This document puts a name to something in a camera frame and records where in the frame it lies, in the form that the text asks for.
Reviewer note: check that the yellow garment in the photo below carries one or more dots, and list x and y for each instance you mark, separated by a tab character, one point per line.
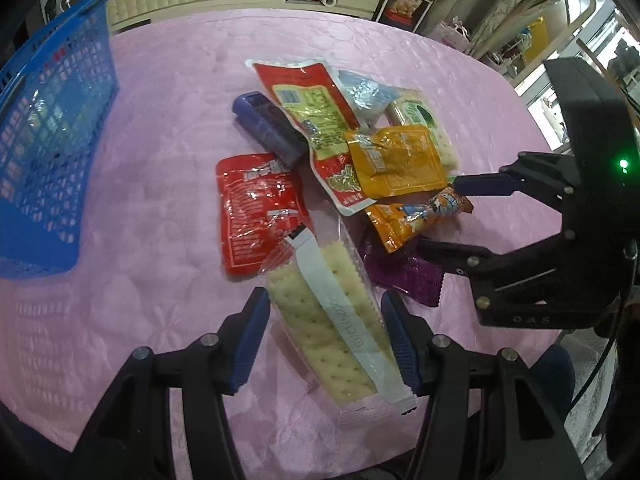
536	40

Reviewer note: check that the blue plastic mesh basket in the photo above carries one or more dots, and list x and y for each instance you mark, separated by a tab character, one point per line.
50	160

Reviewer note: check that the long red yellow snack packet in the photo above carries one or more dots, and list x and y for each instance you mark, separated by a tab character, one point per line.
310	110

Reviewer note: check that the purple snack packet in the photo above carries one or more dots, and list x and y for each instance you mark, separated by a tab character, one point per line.
400	272

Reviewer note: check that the cracker packet green label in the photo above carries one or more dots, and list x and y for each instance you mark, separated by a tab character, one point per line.
445	145

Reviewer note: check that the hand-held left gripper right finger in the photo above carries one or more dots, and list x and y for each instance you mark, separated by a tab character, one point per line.
400	345

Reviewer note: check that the orange cartoon snack packet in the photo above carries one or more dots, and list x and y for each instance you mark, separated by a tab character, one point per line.
405	220

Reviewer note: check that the red printed box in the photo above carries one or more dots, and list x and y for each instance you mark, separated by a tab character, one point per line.
405	6

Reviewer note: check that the pink gift bag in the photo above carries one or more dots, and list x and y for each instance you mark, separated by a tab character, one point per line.
456	35

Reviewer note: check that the clear cracker packet white strip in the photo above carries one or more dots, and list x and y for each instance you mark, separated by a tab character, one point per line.
310	310

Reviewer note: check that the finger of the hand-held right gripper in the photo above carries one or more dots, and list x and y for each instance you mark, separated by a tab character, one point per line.
485	183
450	252

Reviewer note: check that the person's blue trousers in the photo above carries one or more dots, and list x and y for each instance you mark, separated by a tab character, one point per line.
552	375

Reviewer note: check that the pink quilted bedspread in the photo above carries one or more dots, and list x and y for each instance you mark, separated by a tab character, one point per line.
175	85

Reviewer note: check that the clear light blue snack packet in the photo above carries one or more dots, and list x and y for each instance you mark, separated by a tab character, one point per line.
365	92

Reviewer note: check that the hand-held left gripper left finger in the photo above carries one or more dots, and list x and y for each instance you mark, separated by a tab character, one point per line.
247	340

